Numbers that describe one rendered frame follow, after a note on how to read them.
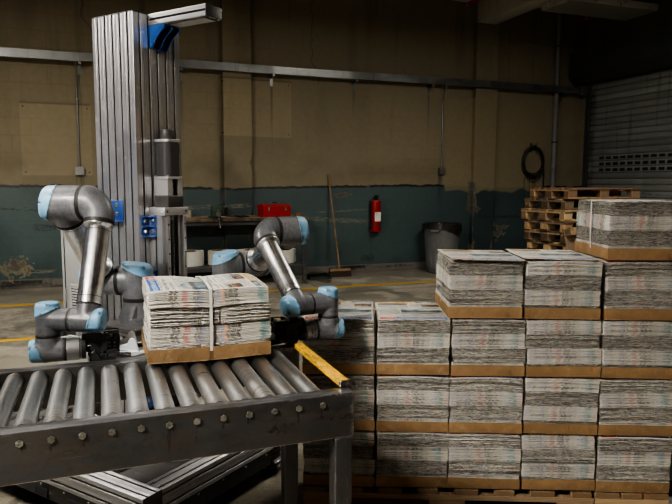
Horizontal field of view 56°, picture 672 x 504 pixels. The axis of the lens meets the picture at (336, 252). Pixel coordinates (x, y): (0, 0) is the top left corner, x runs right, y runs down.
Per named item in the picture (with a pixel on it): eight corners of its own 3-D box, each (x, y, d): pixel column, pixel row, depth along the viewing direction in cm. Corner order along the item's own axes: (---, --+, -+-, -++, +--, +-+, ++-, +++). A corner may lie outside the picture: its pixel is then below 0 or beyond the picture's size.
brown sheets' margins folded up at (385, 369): (310, 446, 292) (309, 338, 286) (564, 451, 287) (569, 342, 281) (302, 485, 254) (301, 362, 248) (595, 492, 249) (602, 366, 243)
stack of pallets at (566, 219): (585, 273, 957) (589, 187, 943) (638, 282, 872) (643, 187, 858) (516, 278, 903) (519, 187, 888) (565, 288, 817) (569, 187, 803)
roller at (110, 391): (118, 377, 196) (117, 362, 195) (123, 434, 152) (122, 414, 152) (101, 379, 194) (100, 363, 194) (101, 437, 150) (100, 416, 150)
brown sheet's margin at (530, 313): (504, 300, 281) (504, 290, 280) (570, 301, 279) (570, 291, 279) (524, 318, 243) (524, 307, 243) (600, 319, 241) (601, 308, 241)
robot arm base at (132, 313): (110, 323, 241) (109, 297, 240) (141, 316, 254) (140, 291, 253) (137, 327, 233) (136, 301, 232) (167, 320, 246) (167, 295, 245)
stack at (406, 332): (309, 475, 293) (309, 299, 284) (563, 481, 289) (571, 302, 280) (301, 519, 255) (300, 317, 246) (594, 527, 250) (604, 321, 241)
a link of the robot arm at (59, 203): (123, 301, 243) (73, 203, 201) (85, 301, 244) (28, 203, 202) (130, 277, 251) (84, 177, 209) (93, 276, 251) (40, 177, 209)
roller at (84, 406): (95, 380, 194) (95, 364, 193) (94, 438, 150) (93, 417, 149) (78, 381, 192) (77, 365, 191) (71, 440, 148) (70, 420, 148)
